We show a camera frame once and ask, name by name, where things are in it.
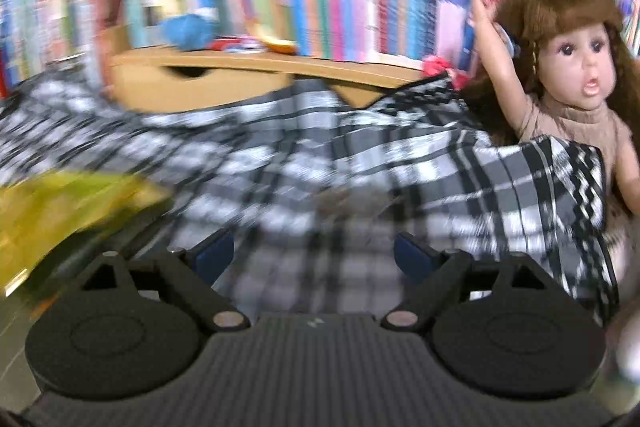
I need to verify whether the pink fabric flower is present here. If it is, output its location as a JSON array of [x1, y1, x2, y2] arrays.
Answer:
[[422, 56, 468, 90]]

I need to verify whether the row of green blue books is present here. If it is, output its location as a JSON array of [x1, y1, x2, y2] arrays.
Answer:
[[0, 0, 121, 98]]

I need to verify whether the wooden drawer organizer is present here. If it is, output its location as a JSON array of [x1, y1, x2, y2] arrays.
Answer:
[[107, 24, 431, 112]]

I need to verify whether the blue yarn ball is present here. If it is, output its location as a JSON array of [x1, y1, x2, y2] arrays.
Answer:
[[162, 9, 218, 50]]

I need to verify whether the small red white trinket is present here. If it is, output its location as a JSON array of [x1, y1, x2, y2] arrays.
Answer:
[[207, 36, 261, 52]]

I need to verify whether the yellow banana toy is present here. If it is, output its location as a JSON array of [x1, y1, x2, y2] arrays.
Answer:
[[247, 23, 298, 55]]

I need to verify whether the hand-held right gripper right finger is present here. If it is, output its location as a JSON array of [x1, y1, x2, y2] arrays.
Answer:
[[380, 231, 572, 334]]

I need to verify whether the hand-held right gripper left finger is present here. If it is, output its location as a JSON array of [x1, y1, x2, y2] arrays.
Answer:
[[55, 230, 252, 334]]

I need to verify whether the black white plaid blanket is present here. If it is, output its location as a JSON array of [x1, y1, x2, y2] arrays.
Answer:
[[0, 72, 618, 328]]

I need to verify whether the brown-haired doll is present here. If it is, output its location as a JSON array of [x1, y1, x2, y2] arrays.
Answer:
[[460, 0, 640, 288]]

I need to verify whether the yellow-green snack bag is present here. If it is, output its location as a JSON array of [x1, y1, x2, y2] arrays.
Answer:
[[0, 171, 173, 298]]

